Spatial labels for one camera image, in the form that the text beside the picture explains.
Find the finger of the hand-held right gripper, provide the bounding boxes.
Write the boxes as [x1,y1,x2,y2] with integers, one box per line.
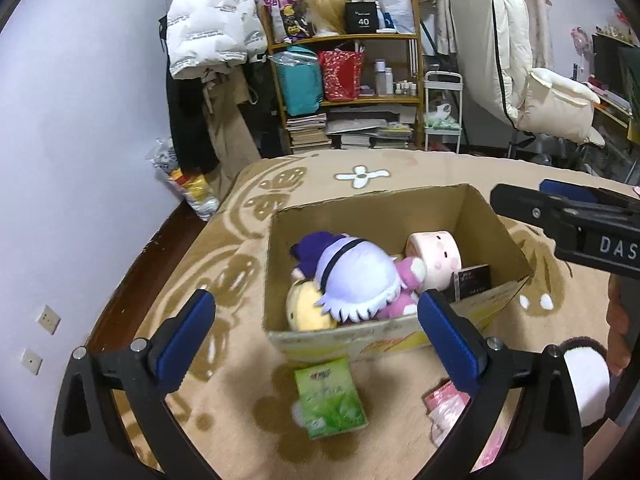
[490,183,640,234]
[539,179,640,213]

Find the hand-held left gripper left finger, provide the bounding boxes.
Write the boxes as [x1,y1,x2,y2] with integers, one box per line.
[50,288,217,480]

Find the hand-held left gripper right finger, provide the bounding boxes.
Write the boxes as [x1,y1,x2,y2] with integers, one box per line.
[415,288,586,480]

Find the small black box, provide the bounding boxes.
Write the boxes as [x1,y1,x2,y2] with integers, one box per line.
[451,265,492,305]

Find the pink swirl roll plush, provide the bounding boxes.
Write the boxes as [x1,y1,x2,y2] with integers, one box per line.
[404,230,461,291]

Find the lavender-haired plush doll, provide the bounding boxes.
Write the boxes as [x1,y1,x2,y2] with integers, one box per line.
[290,231,407,323]

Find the yellow dog plush toy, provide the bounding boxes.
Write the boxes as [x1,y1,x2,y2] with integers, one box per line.
[285,280,340,332]

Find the printed cardboard box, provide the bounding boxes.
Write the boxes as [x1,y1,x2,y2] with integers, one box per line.
[263,184,536,363]

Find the person's right hand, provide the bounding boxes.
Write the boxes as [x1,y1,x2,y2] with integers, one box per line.
[606,275,633,376]

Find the pink packet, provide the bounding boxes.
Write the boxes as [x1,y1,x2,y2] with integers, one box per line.
[422,379,473,448]

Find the beige brown patterned carpet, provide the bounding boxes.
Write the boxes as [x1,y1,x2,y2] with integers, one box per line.
[87,149,640,480]

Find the white trolley cart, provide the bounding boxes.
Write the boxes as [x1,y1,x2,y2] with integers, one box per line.
[422,71,463,153]

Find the green tea packet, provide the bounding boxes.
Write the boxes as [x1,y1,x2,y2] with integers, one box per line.
[292,358,368,441]

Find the black and white slipper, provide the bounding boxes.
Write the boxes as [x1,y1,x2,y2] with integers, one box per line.
[557,337,613,428]

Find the clear plastic bag of items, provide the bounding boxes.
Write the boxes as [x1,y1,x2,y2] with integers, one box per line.
[147,137,223,222]

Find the cream padded folding chair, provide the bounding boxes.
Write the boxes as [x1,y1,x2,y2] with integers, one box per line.
[445,0,606,148]

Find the pile of magazines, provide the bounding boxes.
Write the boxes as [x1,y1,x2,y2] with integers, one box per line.
[325,110,416,150]

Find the white bottles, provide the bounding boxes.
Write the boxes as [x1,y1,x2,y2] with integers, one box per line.
[374,59,418,96]

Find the beige hanging garment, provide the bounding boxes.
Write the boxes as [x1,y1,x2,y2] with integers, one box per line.
[202,67,263,196]

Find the black hanging garment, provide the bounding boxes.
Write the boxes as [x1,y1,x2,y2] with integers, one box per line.
[160,10,221,173]

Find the red patterned bag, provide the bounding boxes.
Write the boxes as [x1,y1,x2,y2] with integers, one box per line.
[317,50,364,102]

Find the stack of books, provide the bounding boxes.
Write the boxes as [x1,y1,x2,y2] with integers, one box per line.
[285,112,332,153]

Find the dark hanging clothes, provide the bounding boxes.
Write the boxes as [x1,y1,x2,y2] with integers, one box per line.
[245,60,281,156]

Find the white paper bag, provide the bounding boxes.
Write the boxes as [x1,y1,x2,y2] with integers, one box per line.
[377,0,417,33]

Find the wooden shelf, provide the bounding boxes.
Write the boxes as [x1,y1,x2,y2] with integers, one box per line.
[260,0,426,153]

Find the black box with white print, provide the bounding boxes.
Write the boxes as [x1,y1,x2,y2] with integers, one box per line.
[345,1,379,34]

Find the teal bag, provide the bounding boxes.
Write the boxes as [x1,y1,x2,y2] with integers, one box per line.
[272,46,324,117]

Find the blonde wig on stand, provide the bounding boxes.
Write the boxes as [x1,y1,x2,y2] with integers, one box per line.
[302,0,351,38]

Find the purple printed packet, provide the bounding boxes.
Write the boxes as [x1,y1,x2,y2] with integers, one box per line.
[262,0,311,43]

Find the white puffer jacket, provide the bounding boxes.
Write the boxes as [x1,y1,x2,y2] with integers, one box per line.
[165,0,268,80]

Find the white wall socket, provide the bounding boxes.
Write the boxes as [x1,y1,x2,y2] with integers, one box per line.
[21,347,43,376]
[39,305,62,335]

